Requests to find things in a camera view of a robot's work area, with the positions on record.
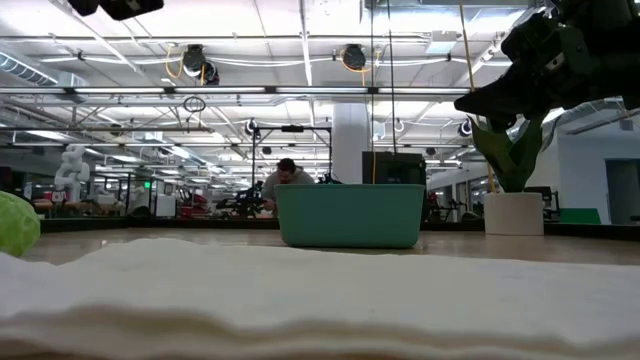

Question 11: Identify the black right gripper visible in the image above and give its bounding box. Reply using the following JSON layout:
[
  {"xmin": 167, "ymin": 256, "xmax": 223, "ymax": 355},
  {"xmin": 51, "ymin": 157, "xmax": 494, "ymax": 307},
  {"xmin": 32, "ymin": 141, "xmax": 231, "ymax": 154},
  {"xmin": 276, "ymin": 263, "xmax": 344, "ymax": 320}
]
[{"xmin": 453, "ymin": 0, "xmax": 622, "ymax": 134}]

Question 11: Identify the teal plastic tupperware container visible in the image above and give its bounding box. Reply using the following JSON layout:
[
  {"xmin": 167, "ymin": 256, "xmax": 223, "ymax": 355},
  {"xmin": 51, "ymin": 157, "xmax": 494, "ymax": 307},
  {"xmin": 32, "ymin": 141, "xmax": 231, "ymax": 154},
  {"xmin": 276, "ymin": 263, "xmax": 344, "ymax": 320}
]
[{"xmin": 273, "ymin": 183, "xmax": 427, "ymax": 250}]

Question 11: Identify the green toy cabbage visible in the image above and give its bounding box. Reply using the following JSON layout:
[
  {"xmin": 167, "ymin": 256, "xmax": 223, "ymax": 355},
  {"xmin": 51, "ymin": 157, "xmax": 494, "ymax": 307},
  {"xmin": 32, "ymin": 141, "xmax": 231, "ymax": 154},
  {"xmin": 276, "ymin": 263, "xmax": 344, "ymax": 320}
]
[{"xmin": 0, "ymin": 190, "xmax": 42, "ymax": 258}]

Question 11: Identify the green succulent plant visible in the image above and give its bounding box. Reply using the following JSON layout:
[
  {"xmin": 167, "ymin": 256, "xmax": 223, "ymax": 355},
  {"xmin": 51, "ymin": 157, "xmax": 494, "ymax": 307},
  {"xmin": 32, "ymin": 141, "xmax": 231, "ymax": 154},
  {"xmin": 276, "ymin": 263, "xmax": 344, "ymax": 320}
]
[{"xmin": 469, "ymin": 115, "xmax": 560, "ymax": 194}]

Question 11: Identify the white plant pot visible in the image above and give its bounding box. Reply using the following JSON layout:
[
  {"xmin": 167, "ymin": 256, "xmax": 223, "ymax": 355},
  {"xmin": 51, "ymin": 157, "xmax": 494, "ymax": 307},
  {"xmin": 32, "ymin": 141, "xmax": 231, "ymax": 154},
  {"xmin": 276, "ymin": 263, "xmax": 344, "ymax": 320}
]
[{"xmin": 483, "ymin": 191, "xmax": 546, "ymax": 237}]

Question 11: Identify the black computer case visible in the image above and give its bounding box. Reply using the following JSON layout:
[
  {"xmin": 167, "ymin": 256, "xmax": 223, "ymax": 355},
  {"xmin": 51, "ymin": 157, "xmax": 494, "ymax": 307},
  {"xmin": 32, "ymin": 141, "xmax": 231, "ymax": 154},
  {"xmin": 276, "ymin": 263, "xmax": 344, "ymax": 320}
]
[{"xmin": 361, "ymin": 150, "xmax": 428, "ymax": 186}]

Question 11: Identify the green panel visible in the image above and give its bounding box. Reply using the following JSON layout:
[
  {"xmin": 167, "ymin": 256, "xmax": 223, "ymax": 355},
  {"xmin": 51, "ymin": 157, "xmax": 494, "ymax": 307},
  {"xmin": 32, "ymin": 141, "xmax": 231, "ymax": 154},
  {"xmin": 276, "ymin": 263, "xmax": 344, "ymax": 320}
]
[{"xmin": 558, "ymin": 207, "xmax": 603, "ymax": 226}]

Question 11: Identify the white column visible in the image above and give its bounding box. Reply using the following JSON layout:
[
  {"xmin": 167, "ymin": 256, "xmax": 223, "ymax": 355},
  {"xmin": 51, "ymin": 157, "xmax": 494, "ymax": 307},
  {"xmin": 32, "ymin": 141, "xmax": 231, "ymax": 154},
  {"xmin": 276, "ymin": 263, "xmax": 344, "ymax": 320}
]
[{"xmin": 331, "ymin": 102, "xmax": 372, "ymax": 185}]

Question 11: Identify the person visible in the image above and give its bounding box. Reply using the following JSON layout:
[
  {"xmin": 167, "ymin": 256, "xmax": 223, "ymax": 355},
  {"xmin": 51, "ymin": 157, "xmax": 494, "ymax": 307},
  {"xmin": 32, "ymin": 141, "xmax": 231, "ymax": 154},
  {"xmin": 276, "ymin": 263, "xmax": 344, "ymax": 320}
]
[{"xmin": 260, "ymin": 157, "xmax": 317, "ymax": 218}]

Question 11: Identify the white folded cloth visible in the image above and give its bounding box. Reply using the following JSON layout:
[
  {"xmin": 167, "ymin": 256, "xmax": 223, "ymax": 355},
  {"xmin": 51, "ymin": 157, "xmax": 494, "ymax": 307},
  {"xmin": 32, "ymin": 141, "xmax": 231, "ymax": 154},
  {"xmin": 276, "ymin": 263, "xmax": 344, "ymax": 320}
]
[{"xmin": 0, "ymin": 237, "xmax": 640, "ymax": 360}]

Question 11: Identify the yellow hanging cable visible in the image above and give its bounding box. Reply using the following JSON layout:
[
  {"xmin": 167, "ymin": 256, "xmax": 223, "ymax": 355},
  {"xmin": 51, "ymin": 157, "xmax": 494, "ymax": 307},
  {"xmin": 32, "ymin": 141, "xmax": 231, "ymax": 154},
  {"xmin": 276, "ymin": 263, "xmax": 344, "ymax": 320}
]
[{"xmin": 458, "ymin": 0, "xmax": 499, "ymax": 194}]

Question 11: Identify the black ceiling cable reel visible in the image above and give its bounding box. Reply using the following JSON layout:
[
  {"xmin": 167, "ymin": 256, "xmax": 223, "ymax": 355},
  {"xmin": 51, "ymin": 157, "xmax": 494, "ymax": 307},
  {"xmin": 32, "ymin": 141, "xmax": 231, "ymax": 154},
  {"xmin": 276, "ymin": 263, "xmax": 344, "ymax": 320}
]
[
  {"xmin": 181, "ymin": 44, "xmax": 221, "ymax": 87},
  {"xmin": 341, "ymin": 43, "xmax": 369, "ymax": 72}
]

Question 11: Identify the black cable loop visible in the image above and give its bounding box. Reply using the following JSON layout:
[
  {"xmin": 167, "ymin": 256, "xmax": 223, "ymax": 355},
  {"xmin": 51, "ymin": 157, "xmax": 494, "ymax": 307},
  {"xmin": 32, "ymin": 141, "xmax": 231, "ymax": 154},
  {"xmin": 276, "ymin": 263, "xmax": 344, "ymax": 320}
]
[{"xmin": 182, "ymin": 95, "xmax": 208, "ymax": 114}]

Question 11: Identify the black hanging cable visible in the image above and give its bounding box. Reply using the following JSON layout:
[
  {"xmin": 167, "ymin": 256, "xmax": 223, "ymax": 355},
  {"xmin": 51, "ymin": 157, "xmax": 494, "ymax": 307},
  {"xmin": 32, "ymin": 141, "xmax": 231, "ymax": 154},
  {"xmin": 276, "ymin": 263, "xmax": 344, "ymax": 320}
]
[{"xmin": 386, "ymin": 0, "xmax": 399, "ymax": 154}]

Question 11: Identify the black gantry frame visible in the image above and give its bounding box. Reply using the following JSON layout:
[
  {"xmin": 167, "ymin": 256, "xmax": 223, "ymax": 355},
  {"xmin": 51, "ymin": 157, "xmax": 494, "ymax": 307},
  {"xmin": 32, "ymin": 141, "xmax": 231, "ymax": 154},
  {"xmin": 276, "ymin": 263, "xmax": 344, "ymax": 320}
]
[{"xmin": 250, "ymin": 125, "xmax": 334, "ymax": 202}]

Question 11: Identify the black aluminium table frame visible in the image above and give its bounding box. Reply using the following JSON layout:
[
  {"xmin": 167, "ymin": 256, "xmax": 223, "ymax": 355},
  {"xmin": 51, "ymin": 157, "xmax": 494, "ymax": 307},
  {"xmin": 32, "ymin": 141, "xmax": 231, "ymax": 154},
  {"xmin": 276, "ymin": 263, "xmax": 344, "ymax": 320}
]
[{"xmin": 39, "ymin": 215, "xmax": 640, "ymax": 242}]

